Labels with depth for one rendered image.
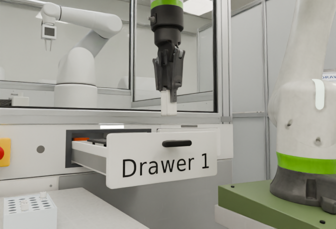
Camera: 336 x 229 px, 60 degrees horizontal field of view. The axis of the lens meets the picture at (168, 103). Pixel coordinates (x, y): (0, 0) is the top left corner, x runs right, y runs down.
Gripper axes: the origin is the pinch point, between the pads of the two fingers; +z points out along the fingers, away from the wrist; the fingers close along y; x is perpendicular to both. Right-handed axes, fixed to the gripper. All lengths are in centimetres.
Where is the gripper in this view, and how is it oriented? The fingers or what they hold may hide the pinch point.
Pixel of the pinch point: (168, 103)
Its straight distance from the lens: 79.9
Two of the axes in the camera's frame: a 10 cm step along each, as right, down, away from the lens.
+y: 5.5, -0.8, -8.3
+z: 0.2, 10.0, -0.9
